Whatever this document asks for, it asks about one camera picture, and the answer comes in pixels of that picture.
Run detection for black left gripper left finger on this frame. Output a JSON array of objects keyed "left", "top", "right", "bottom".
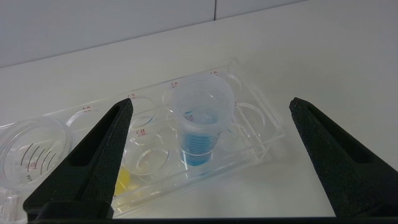
[{"left": 23, "top": 98, "right": 134, "bottom": 221}]

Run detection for test tube with blue pigment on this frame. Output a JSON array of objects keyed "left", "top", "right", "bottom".
[{"left": 172, "top": 73, "right": 236, "bottom": 167}]

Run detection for clear acrylic test tube rack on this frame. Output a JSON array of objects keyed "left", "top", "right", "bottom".
[{"left": 0, "top": 58, "right": 285, "bottom": 223}]

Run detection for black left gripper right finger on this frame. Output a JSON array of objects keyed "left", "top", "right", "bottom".
[{"left": 289, "top": 97, "right": 398, "bottom": 218}]

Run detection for test tube with yellow pigment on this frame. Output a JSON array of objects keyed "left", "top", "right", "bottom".
[{"left": 0, "top": 116, "right": 132, "bottom": 198}]

